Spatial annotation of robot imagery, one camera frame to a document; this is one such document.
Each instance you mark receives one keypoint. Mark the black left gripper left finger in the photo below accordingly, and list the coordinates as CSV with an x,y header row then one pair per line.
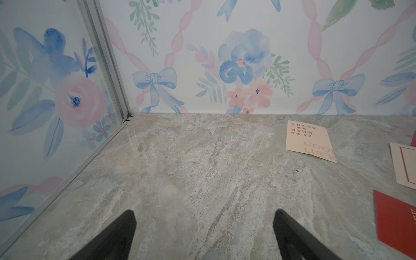
x,y
113,243

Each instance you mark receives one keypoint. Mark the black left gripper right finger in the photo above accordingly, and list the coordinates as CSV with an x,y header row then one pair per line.
x,y
295,242

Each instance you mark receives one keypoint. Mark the cream card red circles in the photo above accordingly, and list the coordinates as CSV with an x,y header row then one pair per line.
x,y
404,162

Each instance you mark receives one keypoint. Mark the red card white text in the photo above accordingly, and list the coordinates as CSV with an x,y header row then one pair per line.
x,y
396,223

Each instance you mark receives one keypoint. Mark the pink good luck card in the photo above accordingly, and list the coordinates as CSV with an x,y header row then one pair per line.
x,y
309,139

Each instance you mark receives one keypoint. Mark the red and cream card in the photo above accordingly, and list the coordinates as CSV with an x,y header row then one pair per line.
x,y
413,142

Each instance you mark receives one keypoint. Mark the aluminium corner post left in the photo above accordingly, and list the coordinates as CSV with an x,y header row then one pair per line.
x,y
95,23

